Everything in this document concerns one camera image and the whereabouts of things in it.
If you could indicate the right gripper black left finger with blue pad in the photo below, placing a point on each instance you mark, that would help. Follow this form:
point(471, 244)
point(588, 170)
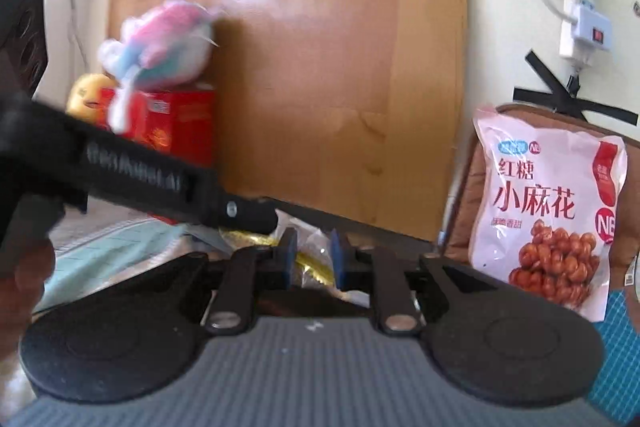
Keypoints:
point(241, 279)

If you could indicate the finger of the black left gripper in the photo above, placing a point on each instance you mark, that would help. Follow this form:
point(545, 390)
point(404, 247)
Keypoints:
point(135, 176)

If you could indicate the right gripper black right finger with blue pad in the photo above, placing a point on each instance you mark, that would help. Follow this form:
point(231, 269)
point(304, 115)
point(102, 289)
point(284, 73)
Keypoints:
point(378, 272)

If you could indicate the person's left hand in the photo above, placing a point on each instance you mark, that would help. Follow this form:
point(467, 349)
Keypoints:
point(21, 292)

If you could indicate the clear gold snack packet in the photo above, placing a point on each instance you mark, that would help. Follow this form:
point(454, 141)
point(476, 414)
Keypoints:
point(313, 267)

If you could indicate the yellow duck plush toy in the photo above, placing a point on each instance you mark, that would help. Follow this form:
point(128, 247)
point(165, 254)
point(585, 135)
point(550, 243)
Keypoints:
point(84, 101)

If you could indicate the red gift bag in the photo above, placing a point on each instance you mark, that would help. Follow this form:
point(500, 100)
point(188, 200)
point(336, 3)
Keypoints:
point(178, 123)

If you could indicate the patterned beige green blanket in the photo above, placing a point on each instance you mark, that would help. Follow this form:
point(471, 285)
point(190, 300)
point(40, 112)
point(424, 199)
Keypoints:
point(109, 243)

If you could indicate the pink blue plush toy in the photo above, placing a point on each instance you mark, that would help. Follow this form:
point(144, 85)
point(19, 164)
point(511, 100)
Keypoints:
point(167, 46)

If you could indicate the pink fried twist snack bag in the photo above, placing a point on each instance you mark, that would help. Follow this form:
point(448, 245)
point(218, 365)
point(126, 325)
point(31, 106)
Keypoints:
point(547, 218)

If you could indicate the brown wooden headboard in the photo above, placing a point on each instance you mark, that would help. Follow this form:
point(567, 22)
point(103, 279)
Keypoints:
point(347, 106)

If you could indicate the teal patterned bedsheet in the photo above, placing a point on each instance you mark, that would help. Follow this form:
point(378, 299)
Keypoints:
point(616, 390)

